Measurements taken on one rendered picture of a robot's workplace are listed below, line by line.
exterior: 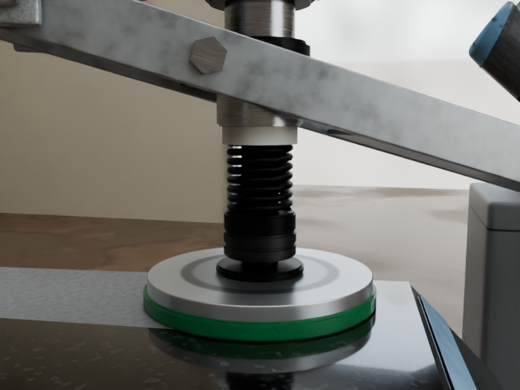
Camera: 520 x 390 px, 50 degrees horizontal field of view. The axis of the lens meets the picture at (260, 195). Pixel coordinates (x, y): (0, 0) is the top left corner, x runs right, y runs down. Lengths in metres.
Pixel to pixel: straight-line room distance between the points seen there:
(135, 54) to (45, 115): 6.00
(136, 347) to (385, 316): 0.21
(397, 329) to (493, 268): 0.83
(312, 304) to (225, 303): 0.07
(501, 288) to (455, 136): 0.82
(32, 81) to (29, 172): 0.99
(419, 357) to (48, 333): 0.29
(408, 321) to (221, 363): 0.17
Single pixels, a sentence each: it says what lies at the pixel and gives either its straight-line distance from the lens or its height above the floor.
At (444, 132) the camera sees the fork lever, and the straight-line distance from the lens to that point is 0.52.
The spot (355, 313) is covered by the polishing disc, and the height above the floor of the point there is 0.86.
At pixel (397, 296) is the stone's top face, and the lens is 0.57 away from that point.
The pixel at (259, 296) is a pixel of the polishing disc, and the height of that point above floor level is 0.88.
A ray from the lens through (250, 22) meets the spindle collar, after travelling 0.50.
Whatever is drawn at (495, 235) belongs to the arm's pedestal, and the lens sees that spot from 1.29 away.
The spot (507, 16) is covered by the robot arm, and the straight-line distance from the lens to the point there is 1.43.
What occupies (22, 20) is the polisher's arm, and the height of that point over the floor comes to 1.09.
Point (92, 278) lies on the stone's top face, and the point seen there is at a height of 0.85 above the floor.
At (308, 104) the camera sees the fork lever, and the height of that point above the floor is 1.03.
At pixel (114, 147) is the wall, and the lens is 6.02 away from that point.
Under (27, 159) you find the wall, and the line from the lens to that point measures 6.61.
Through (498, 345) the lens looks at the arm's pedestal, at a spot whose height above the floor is 0.54.
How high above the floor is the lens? 1.02
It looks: 8 degrees down
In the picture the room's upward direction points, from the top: straight up
